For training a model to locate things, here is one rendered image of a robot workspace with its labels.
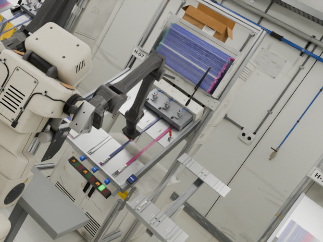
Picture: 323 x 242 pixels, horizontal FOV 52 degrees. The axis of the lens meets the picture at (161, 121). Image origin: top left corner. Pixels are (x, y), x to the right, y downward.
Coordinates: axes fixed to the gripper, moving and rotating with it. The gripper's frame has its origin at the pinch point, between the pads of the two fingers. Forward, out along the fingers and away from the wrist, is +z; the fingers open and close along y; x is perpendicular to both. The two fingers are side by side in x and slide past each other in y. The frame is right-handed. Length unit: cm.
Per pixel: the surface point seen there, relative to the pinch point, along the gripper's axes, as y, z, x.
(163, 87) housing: 12.7, -6.9, -42.0
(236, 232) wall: -76, 174, -77
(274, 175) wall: -72, 122, -128
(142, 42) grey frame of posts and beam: 50, -15, -59
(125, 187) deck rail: -21.2, 0.8, 25.0
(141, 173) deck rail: -21.1, 0.5, 12.3
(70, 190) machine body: 26, 55, 37
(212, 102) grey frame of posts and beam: -21, -12, -52
